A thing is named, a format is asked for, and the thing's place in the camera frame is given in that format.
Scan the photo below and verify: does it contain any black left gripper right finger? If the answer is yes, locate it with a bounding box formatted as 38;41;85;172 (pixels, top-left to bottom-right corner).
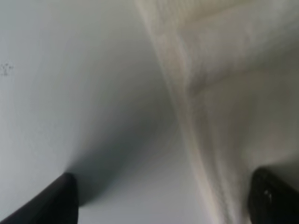
248;168;299;224

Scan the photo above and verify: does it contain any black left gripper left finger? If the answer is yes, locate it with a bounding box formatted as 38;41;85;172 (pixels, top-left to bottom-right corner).
1;173;79;224

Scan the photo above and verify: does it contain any cream white towel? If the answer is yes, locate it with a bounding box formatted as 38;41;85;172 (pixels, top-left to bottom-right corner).
137;0;299;224

